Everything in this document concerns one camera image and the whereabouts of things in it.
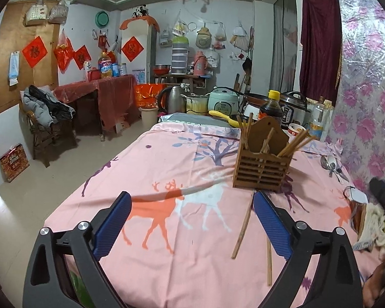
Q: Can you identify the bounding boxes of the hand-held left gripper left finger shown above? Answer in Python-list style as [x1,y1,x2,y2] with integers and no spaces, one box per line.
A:
[22,191,133,308]

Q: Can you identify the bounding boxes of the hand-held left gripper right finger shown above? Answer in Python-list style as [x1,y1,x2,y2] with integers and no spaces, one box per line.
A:
[253,191,363,308]

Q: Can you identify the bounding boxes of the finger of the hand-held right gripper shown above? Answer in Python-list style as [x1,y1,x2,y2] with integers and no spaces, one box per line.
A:
[369,177,385,213]

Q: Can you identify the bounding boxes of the plain wooden chopstick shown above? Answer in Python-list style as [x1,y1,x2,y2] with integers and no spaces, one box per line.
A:
[266,237,273,287]
[232,192,255,260]

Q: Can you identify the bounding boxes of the wooden slatted utensil holder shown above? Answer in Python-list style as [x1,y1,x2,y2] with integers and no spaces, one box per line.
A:
[233,116,293,194]

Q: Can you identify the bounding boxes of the bunch of wooden chopsticks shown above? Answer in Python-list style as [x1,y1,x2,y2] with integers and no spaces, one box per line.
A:
[237,114,317,160]

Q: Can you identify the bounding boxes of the person's right forearm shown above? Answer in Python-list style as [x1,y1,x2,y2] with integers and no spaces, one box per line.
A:
[362,252,385,308]

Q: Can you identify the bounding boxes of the brown wooden board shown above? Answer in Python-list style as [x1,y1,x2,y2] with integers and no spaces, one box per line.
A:
[350,199,368,235]

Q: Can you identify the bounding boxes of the white knitted cloth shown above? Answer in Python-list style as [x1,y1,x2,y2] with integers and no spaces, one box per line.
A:
[354,203,385,258]

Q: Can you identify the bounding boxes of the metal spoon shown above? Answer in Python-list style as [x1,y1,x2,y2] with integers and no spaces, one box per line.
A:
[320,156,349,184]

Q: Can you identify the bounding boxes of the green plastic bag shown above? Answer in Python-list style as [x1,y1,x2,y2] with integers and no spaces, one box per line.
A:
[68,270,96,308]

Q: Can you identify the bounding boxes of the pink printed tablecloth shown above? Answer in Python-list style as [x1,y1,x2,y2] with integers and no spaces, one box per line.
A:
[43,121,385,308]

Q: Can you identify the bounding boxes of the clear plastic bottle yellow label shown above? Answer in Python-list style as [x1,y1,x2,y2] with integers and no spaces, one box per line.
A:
[309,97,328,141]

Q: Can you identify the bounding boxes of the red white bowl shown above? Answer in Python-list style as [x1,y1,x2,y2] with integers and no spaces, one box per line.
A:
[288,123,309,137]

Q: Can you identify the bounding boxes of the wooden chair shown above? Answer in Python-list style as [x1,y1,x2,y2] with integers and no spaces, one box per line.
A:
[18,103,78,168]

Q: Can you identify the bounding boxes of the beige plastic bucket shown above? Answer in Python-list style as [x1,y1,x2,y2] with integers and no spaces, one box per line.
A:
[138,106,161,128]

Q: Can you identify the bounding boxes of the red cardboard box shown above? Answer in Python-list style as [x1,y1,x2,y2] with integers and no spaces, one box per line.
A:
[0,143,30,184]

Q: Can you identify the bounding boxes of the dark soy sauce bottle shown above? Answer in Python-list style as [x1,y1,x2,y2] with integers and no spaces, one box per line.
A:
[259,90,284,126]

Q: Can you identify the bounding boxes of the silver black pressure cooker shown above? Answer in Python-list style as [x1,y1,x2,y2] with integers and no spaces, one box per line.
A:
[280,91,312,129]

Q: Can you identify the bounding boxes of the reddish frying pan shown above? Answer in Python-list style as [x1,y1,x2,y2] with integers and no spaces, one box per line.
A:
[243,93,271,107]

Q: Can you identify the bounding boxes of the table with red cover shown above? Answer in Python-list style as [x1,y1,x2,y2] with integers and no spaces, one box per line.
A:
[53,74,139,142]

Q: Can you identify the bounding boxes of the pale green rice cooker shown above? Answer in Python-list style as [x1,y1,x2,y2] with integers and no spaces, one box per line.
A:
[208,87,243,117]

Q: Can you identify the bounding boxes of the red gift bag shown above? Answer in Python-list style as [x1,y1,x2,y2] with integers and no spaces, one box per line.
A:
[134,83,166,110]

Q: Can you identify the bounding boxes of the grey black jackets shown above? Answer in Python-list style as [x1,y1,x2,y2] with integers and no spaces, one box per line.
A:
[21,85,76,128]

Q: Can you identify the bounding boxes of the steel electric kettle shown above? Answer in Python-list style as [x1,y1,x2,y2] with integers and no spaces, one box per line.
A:
[157,85,187,115]

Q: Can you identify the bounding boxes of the steel pot with lid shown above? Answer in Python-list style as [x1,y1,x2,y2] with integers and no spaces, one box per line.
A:
[180,93,210,116]

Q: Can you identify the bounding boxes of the cooking oil bottle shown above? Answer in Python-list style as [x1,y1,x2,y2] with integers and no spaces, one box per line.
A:
[98,51,114,79]

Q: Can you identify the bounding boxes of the wooden door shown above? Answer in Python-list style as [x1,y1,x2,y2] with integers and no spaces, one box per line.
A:
[0,1,61,115]

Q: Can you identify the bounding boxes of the wooden bench shelf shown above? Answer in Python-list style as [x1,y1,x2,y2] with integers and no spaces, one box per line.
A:
[153,73,214,88]

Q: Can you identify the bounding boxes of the red paper diamond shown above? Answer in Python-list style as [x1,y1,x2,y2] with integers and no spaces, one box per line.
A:
[121,36,145,63]
[21,36,47,69]
[73,45,92,70]

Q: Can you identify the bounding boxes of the white refrigerator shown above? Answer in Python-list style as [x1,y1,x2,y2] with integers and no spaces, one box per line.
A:
[120,17,158,86]

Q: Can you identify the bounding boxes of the red plastic bag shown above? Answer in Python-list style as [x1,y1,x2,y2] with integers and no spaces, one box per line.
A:
[53,29,75,72]

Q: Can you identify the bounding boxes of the pink thermos flask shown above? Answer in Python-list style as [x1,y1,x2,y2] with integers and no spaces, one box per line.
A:
[193,50,206,69]

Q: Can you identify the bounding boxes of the stacked food container green lid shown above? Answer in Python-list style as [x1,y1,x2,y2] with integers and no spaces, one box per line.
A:
[171,35,190,75]

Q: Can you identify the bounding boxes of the blue white packet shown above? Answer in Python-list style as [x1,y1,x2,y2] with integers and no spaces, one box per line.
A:
[8,51,20,86]

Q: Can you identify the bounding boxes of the woven straw hat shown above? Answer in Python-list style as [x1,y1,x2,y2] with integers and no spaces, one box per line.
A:
[195,27,211,49]

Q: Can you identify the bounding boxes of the green round plate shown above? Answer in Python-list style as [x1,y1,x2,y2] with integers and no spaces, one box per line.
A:
[95,10,110,28]

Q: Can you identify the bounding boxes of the clear plastic hanging bag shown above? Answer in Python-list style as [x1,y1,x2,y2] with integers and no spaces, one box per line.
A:
[48,0,68,25]

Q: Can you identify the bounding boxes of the white printed hanging bag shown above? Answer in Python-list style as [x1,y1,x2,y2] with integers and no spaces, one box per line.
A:
[25,0,49,27]

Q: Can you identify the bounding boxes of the white mask with wire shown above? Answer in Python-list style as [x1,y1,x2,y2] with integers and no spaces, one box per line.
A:
[344,185,368,205]

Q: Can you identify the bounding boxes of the yellow-handled ladle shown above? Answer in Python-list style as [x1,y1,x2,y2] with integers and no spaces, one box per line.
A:
[208,110,242,128]

